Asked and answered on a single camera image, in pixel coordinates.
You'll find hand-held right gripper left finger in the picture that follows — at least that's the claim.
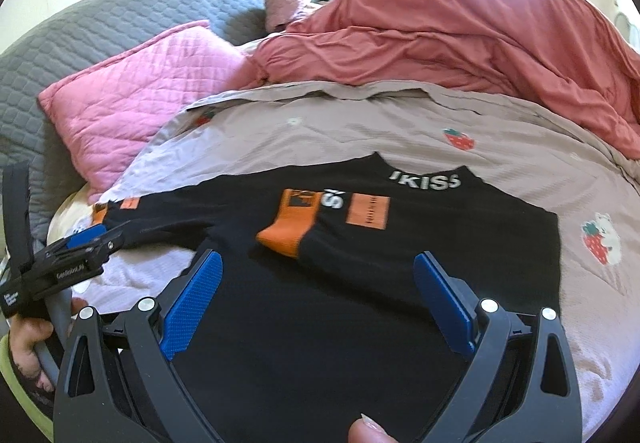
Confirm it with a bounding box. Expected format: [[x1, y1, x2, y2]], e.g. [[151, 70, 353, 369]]
[[52, 250, 226, 443]]

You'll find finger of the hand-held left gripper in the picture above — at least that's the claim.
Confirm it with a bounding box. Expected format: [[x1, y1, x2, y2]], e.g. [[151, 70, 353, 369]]
[[65, 222, 111, 251], [37, 222, 135, 285]]

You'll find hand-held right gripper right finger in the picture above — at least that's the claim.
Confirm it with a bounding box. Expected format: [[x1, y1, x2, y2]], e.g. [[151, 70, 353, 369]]
[[414, 251, 583, 443]]

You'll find black sweater with orange cuffs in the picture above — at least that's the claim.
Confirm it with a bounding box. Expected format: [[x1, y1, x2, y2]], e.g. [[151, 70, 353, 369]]
[[92, 152, 561, 443]]

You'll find person's left hand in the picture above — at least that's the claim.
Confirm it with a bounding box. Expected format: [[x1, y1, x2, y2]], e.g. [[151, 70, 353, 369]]
[[9, 317, 57, 393]]

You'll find pink quilted pillow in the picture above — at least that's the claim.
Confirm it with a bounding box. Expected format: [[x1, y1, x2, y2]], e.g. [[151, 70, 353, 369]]
[[37, 20, 246, 204]]

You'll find beige strawberry print blanket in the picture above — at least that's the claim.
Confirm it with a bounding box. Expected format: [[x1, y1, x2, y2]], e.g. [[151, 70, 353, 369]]
[[100, 80, 640, 324]]

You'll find salmon red duvet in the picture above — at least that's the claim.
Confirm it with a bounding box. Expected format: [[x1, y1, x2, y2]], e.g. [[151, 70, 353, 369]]
[[225, 0, 640, 161]]

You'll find mauve quilted cushion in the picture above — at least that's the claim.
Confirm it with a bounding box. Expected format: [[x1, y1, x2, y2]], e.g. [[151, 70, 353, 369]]
[[264, 0, 321, 31]]

